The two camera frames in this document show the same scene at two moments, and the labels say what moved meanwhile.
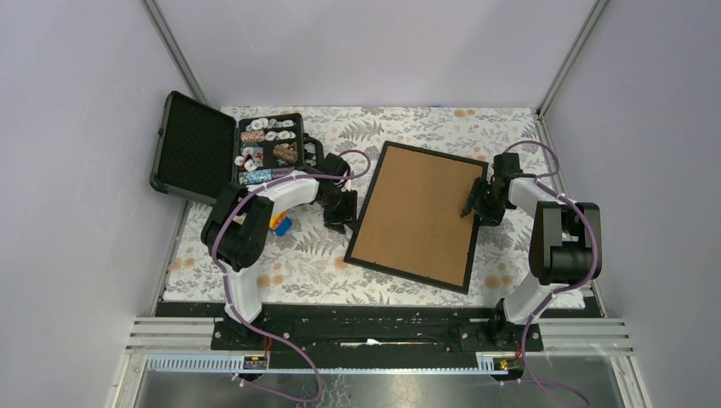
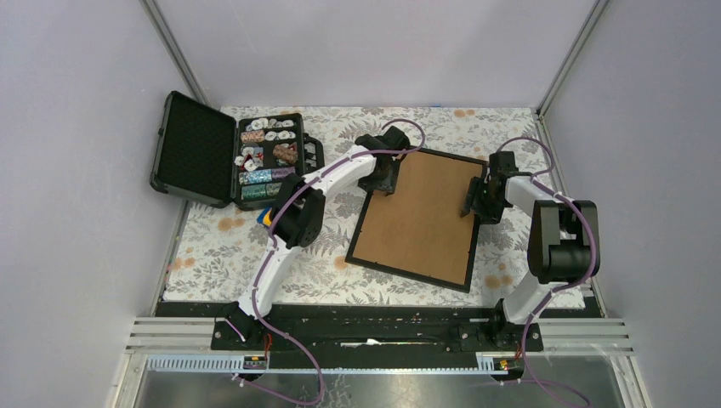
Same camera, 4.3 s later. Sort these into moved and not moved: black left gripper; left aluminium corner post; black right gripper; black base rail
Moved: black left gripper
Not moved: black base rail; left aluminium corner post; black right gripper
